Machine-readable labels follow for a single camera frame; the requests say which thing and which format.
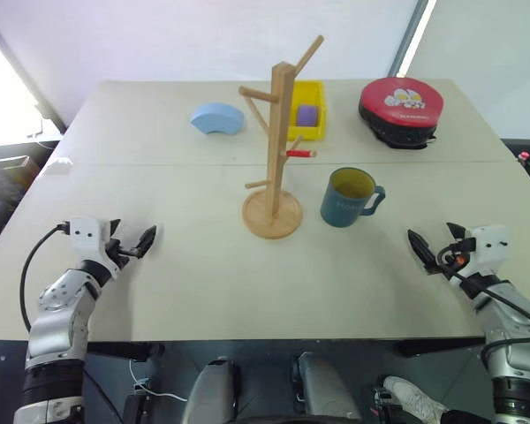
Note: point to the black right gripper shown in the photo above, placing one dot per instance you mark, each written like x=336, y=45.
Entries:
x=451, y=264

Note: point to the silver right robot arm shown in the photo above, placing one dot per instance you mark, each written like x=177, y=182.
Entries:
x=508, y=349

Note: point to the small white plastic object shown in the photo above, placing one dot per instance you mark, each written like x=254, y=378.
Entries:
x=58, y=168

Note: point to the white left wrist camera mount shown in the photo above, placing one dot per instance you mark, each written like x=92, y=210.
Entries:
x=85, y=236

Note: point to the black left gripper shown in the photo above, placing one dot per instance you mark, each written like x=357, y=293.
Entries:
x=119, y=255

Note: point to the yellow plastic bin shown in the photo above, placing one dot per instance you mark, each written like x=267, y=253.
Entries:
x=307, y=132

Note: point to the light blue arc block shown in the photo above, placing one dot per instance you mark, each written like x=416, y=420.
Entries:
x=216, y=117

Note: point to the wooden mug tree stand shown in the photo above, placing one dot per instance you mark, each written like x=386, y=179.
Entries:
x=277, y=146

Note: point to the red marker pen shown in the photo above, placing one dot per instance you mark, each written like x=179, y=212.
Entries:
x=301, y=153

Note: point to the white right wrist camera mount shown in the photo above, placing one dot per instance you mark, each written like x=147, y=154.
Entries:
x=490, y=249

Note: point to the dark window frame post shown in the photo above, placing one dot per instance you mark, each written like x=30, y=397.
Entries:
x=411, y=37
x=24, y=73

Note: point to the white sneaker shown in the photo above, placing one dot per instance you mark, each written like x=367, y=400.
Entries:
x=413, y=397

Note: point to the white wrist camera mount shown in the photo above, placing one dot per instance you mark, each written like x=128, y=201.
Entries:
x=490, y=249
x=85, y=236

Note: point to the purple cylinder block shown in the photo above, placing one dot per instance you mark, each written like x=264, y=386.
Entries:
x=307, y=115

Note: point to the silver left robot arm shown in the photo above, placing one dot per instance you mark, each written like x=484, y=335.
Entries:
x=57, y=318

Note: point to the brown cardboard box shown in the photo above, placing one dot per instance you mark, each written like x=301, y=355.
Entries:
x=15, y=170

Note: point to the red and black round pad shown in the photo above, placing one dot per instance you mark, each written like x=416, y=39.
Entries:
x=402, y=103

